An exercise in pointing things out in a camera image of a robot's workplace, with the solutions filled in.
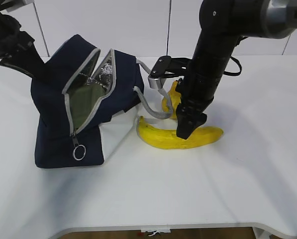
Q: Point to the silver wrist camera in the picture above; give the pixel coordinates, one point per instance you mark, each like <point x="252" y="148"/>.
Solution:
<point x="167" y="67"/>
<point x="11" y="5"/>

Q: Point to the green lidded lunch box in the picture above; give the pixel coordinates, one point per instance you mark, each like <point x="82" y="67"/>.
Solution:
<point x="82" y="100"/>

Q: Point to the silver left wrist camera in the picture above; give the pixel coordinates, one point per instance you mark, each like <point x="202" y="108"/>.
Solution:
<point x="11" y="5"/>

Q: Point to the yellow banana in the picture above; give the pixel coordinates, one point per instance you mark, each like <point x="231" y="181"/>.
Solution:
<point x="167" y="139"/>

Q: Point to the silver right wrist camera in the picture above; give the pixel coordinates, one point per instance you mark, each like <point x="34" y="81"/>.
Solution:
<point x="167" y="67"/>

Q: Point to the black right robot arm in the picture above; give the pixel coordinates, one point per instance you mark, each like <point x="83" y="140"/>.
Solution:
<point x="224" y="23"/>

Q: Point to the yellow pear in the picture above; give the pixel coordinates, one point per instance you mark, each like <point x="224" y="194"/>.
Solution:
<point x="175" y="98"/>

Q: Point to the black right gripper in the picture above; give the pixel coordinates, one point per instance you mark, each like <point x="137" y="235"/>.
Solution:
<point x="197" y="93"/>

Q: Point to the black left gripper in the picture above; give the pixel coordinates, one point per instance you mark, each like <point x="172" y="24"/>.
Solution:
<point x="17" y="50"/>

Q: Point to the navy blue lunch bag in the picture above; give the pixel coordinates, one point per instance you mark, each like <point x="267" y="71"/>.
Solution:
<point x="76" y="63"/>

